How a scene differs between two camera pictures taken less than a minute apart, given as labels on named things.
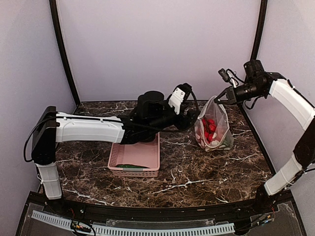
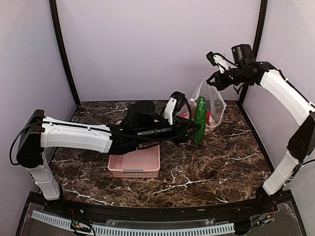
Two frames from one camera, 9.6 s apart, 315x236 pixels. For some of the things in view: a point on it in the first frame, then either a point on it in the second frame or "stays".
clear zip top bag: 211,128 → 215,105
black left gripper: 186,120 → 181,126
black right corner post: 258,34 stays
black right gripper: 231,95 → 221,85
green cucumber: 131,166 → 201,115
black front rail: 232,212 stays
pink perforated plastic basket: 138,160 stays
